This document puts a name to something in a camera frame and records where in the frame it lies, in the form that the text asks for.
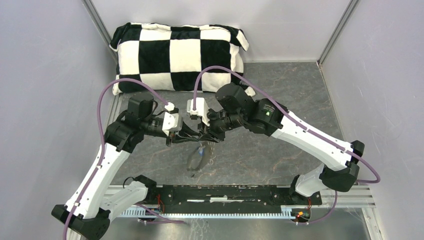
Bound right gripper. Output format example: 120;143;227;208
198;107;246;144

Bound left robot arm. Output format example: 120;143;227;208
51;93;200;240

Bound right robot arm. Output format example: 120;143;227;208
187;83;365;204

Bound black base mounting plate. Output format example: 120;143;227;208
140;185;323;214

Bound black and white checkered pillow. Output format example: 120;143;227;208
109;22;250;95

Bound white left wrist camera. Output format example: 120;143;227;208
162;102;183;136

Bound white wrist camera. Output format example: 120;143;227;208
162;102;183;136
186;97;210;127

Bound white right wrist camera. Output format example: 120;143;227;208
186;97;210;127

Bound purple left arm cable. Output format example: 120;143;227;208
62;78;188;240

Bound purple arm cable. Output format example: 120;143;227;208
62;78;188;240
193;65;382;226

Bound white slotted cable duct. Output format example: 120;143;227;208
118;206;310;220

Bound aluminium frame rail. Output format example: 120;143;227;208
75;184;377;209

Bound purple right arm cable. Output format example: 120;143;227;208
193;65;382;226

